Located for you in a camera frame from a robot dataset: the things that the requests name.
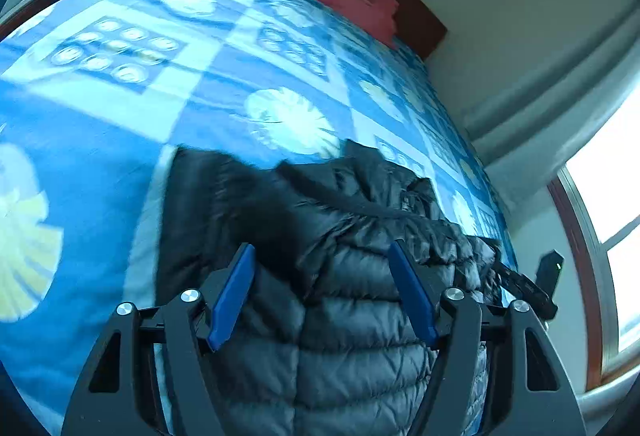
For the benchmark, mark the blue patterned bed sheet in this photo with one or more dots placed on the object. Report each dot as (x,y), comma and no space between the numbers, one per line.
(96,95)

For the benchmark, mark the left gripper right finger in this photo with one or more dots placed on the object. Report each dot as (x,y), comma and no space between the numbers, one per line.
(528,391)

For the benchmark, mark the dark wooden headboard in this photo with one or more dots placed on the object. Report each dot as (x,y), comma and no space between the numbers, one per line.
(418,27)

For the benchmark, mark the right window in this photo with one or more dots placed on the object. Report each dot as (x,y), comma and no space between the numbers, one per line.
(596,194)

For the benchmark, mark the black quilted puffer jacket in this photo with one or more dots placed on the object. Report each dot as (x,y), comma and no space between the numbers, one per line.
(322,345)

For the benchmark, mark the grey curtain right of bed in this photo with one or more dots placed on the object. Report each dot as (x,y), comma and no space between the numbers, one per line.
(525,135)

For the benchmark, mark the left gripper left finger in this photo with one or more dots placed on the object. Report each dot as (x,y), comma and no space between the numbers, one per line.
(117,393)

